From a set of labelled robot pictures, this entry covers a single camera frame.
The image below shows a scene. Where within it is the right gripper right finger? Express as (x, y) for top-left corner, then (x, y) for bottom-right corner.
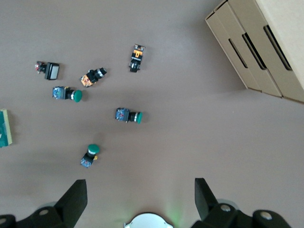
(191, 177), (293, 228)

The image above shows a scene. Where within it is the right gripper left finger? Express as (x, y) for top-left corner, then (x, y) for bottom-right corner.
(0, 179), (88, 228)

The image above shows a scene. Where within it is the green load switch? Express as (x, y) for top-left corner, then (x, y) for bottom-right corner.
(0, 108), (14, 148)

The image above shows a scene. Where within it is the green mushroom button blue block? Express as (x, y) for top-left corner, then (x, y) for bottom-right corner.
(115, 107), (143, 125)
(51, 85), (83, 104)
(80, 143), (101, 169)

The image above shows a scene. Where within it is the orange black contact block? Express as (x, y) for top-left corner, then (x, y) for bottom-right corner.
(129, 43), (147, 73)

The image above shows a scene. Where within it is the stepped cardboard box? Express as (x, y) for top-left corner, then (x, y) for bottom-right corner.
(204, 0), (304, 105)

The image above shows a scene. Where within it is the black selector switch orange block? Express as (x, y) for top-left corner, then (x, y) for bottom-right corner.
(79, 67), (107, 88)

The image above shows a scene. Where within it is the black pink switch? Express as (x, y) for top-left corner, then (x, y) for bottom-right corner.
(35, 60), (60, 81)

